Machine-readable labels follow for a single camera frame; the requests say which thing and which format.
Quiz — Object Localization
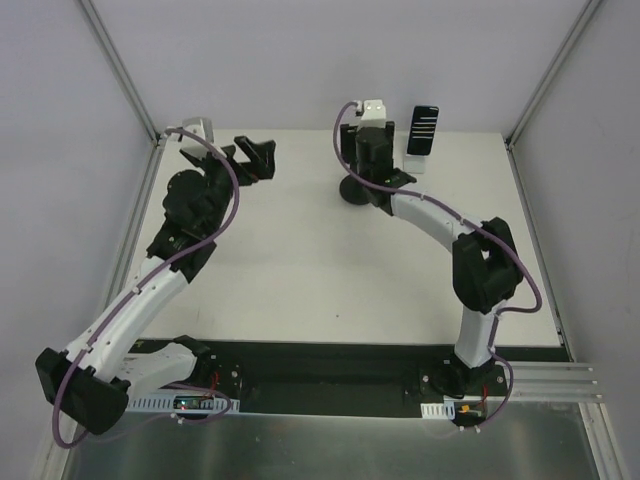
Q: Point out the left aluminium frame post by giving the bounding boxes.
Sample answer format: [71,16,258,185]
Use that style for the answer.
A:
[75,0,161,144]

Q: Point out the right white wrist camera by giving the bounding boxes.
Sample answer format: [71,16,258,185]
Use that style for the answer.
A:
[356,99,387,129]

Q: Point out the right white cable duct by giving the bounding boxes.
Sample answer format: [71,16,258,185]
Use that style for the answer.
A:
[420,402,456,421]

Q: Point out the aluminium frame post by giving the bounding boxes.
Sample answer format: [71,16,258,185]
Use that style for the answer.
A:
[504,0,606,152]
[75,0,161,144]

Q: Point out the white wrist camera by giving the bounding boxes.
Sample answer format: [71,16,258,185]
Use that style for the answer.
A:
[356,99,387,129]
[179,117,214,157]

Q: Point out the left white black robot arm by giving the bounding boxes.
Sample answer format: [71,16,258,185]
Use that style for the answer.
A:
[35,129,276,435]

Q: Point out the black round stand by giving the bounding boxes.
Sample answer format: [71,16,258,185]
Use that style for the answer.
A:
[339,174,370,206]

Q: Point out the blue edged black phone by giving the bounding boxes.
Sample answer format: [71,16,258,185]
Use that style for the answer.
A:
[406,105,439,156]

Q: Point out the left white cable duct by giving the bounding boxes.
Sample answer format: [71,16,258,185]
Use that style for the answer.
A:
[126,392,240,415]

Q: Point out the white phone stand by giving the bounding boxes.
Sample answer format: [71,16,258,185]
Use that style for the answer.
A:
[403,154,426,175]

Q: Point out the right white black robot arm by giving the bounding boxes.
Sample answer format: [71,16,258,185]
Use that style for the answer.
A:
[334,121,523,398]

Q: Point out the right aluminium frame post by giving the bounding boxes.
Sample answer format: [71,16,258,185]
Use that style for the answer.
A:
[504,0,606,152]

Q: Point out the white cable duct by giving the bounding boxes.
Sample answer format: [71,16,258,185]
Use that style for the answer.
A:
[420,402,456,421]
[126,392,240,415]

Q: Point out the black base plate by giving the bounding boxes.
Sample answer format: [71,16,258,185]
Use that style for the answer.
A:
[191,340,507,418]

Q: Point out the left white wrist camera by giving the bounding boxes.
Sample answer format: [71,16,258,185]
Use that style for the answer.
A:
[179,117,214,157]

